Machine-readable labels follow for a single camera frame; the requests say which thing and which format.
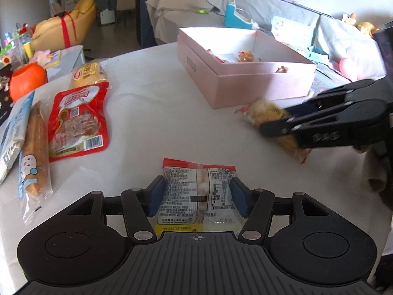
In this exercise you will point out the dark blue cabinet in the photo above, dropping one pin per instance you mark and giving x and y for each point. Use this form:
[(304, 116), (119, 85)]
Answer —
[(147, 6)]

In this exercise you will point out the green toy car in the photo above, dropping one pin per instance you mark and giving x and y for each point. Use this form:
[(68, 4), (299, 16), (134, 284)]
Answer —
[(202, 11)]

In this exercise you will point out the small yellow cake wrapper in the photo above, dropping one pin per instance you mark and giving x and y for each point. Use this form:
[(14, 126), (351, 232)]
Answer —
[(270, 112)]

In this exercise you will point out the teal toy machine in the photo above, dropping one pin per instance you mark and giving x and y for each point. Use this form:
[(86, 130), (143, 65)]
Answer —
[(235, 20)]

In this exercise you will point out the yellow lounge chair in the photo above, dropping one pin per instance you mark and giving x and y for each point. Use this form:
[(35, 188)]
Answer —
[(55, 30)]

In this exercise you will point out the brown snack sachet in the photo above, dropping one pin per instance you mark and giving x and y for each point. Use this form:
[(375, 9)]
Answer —
[(247, 56)]

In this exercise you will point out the white blue snack bag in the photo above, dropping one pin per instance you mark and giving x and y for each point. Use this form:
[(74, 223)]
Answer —
[(12, 129)]

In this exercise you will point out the white side table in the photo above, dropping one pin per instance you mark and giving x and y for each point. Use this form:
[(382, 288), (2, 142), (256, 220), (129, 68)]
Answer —
[(70, 61)]

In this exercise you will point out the pink round toy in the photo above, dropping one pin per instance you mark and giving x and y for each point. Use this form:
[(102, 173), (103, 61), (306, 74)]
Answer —
[(353, 69)]

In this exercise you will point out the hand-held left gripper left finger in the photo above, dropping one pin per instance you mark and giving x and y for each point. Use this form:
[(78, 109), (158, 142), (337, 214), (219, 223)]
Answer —
[(155, 196)]

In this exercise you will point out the cluster of colourful toys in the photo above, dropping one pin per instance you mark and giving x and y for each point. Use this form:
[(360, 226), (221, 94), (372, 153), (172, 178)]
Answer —
[(15, 43)]

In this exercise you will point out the clear red-topped cake wrapper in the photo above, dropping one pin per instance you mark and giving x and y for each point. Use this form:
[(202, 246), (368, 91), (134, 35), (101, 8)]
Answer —
[(196, 190)]

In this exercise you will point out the orange pumpkin bucket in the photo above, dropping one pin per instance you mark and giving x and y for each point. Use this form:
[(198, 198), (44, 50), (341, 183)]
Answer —
[(27, 80)]

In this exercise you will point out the red meat snack pouch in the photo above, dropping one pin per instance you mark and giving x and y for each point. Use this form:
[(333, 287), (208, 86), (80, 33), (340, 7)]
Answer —
[(76, 123)]

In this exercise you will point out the yellow beige plush toy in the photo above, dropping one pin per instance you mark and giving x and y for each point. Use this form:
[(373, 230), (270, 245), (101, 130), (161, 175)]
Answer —
[(359, 24)]

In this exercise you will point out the black tree-print packet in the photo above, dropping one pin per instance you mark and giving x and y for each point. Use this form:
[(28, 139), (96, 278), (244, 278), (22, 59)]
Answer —
[(4, 98)]

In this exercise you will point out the white floor appliance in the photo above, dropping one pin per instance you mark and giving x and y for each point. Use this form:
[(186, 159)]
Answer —
[(107, 17)]

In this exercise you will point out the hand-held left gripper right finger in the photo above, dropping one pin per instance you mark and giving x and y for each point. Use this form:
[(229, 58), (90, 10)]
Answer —
[(241, 196)]

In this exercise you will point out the blue white breadstick wrapper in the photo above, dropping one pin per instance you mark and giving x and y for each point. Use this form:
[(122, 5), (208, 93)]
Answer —
[(35, 141)]

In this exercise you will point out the small light blue box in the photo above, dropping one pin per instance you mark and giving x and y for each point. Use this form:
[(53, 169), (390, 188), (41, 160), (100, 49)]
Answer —
[(317, 55)]

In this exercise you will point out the red white snack sachet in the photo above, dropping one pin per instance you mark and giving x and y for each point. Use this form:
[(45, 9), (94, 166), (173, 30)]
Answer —
[(219, 57)]

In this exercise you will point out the pink plush toy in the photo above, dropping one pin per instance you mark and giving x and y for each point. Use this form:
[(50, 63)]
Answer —
[(41, 57)]

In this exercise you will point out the grey covered sofa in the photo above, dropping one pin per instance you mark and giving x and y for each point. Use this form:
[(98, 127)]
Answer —
[(337, 33)]

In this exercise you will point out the red ribbon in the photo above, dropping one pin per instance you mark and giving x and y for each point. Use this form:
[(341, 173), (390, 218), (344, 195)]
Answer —
[(66, 27)]

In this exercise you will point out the yellow notebook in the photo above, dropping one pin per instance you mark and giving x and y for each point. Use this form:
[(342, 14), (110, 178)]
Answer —
[(53, 58)]

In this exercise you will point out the yellow bread bag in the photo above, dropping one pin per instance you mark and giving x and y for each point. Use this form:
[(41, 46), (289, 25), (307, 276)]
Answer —
[(87, 73)]

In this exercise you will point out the pink gift box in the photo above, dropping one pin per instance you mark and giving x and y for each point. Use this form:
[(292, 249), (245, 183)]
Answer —
[(245, 86)]

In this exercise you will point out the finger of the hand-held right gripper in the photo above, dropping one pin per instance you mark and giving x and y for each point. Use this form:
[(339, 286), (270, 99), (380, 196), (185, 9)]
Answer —
[(344, 95), (337, 115)]

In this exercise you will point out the person's right hand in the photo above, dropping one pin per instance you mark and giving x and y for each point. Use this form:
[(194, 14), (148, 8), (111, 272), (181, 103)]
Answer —
[(376, 169)]

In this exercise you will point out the large light blue cartoon card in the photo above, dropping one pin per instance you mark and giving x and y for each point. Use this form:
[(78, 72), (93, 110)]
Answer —
[(330, 81)]

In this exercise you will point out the white cartoon sticker card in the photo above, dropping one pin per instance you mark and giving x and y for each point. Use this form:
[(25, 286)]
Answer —
[(291, 30)]

